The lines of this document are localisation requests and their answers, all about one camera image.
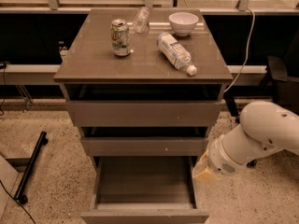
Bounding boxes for grey bottom drawer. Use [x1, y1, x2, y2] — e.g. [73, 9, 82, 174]
[81, 156, 208, 224]

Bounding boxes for grey drawer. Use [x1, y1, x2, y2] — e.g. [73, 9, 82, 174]
[66, 84, 223, 127]
[81, 127, 209, 157]
[81, 156, 208, 224]

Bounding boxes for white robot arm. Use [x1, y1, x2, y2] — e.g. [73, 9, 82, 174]
[192, 101, 299, 182]

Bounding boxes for grey drawer cabinet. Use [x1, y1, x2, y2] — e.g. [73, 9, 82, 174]
[53, 8, 234, 173]

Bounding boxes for grey middle drawer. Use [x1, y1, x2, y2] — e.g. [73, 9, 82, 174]
[81, 127, 209, 157]

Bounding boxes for grey top drawer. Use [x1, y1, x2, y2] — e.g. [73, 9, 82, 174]
[66, 84, 223, 127]

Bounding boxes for black office chair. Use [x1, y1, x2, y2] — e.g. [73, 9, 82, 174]
[223, 31, 299, 168]

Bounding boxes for white labelled water bottle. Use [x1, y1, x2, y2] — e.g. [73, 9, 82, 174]
[157, 33, 197, 76]

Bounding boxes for white bowl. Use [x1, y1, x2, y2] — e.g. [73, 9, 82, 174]
[168, 12, 199, 36]

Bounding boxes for black metal stand leg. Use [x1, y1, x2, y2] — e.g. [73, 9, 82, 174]
[14, 132, 48, 204]

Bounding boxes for green soda can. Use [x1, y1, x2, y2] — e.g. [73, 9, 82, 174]
[110, 19, 130, 57]

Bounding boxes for white cable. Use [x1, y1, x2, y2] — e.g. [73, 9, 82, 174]
[223, 8, 256, 93]

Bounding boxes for black floor cable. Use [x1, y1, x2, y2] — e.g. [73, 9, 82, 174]
[0, 179, 37, 224]

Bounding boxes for grey window ledge rail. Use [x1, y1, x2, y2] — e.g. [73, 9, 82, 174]
[0, 64, 266, 86]

